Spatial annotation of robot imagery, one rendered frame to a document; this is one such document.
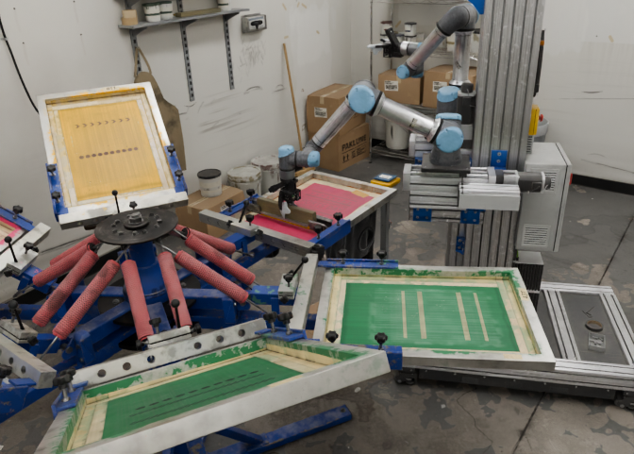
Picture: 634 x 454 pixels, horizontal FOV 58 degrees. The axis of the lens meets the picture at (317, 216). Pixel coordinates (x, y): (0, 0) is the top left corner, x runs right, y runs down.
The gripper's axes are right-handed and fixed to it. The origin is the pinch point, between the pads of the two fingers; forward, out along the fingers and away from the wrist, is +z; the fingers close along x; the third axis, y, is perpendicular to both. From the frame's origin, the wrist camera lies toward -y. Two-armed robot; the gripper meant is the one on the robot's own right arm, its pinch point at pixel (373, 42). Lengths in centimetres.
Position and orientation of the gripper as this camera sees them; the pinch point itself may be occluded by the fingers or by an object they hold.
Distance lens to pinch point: 354.3
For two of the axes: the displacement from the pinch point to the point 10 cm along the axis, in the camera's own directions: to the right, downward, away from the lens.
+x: 6.0, -4.8, 6.4
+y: 1.2, 8.5, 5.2
